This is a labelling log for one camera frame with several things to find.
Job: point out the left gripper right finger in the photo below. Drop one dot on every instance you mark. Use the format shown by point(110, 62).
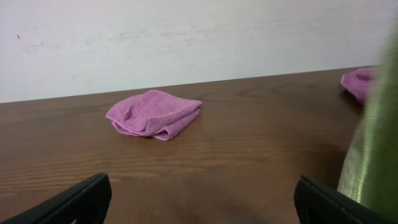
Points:
point(317, 203)

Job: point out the folded purple cloth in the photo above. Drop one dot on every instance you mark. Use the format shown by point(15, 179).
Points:
point(154, 113)

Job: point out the green cloth with label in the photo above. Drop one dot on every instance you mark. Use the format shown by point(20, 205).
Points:
point(369, 173)

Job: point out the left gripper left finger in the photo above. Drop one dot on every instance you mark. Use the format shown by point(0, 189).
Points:
point(84, 203)

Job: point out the large purple cloth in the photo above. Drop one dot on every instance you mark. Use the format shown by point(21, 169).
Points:
point(359, 82)

